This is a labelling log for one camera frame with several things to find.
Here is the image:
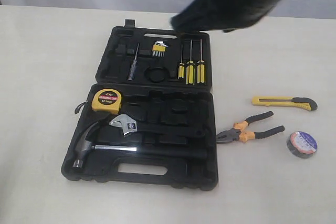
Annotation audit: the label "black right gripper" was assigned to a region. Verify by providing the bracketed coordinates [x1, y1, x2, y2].
[171, 0, 276, 32]

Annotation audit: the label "yellow utility knife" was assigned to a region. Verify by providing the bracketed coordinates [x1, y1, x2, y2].
[251, 96, 318, 111]

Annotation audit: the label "black electrical tape roll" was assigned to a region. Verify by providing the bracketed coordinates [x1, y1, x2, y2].
[287, 131, 318, 159]

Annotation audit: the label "yellow tape measure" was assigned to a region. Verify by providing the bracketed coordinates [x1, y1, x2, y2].
[74, 88, 123, 115]

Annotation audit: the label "black plastic tool case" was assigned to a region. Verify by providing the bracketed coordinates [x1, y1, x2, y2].
[61, 19, 218, 191]

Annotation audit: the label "right yellow black screwdriver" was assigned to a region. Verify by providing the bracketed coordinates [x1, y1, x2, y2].
[197, 40, 205, 84]

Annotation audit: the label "yellow black screwdriver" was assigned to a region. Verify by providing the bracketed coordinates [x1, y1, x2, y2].
[186, 39, 195, 85]
[177, 44, 184, 79]
[197, 40, 205, 84]

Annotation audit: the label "middle yellow black screwdriver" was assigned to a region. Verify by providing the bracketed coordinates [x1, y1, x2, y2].
[186, 39, 195, 85]

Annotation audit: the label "left yellow black screwdriver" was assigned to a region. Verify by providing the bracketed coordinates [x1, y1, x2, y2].
[177, 44, 184, 79]

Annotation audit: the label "yellow hex key set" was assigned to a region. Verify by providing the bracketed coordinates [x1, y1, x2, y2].
[152, 41, 168, 57]

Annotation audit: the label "orange black pliers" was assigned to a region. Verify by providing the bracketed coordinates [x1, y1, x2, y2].
[216, 111, 285, 144]

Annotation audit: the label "chrome adjustable wrench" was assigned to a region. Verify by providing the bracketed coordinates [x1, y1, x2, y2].
[109, 114, 205, 138]

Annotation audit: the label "steel claw hammer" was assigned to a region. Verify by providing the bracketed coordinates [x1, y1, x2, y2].
[72, 121, 207, 169]

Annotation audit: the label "clear handled tester screwdriver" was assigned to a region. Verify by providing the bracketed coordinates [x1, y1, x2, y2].
[128, 43, 140, 81]

